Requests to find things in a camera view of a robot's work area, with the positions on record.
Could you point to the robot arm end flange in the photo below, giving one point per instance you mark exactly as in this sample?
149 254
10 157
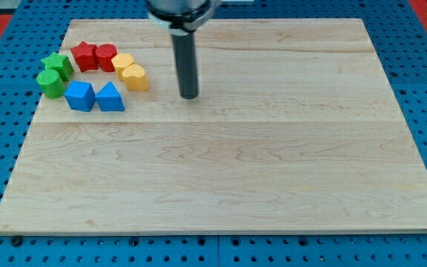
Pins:
181 17

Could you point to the yellow hexagon block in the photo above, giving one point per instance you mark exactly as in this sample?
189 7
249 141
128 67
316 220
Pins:
121 61

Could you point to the blue triangle block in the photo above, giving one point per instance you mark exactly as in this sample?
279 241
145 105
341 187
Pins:
109 99

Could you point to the green star block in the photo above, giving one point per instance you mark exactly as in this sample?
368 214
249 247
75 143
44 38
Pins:
60 63

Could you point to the blue cube block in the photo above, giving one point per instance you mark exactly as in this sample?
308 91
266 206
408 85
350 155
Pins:
80 96

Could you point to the yellow heart block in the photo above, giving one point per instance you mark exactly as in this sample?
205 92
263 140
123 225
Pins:
135 78

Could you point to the wooden board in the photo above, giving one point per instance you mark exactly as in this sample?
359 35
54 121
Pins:
296 131

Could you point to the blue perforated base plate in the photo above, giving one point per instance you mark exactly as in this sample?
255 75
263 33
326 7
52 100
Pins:
38 27

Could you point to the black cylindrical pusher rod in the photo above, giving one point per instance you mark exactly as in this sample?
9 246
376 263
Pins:
184 51

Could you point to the green cylinder block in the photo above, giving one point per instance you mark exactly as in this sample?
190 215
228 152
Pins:
51 83

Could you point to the red cylinder block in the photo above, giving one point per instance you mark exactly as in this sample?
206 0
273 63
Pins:
104 54

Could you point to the red star block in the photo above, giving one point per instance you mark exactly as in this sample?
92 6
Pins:
85 56

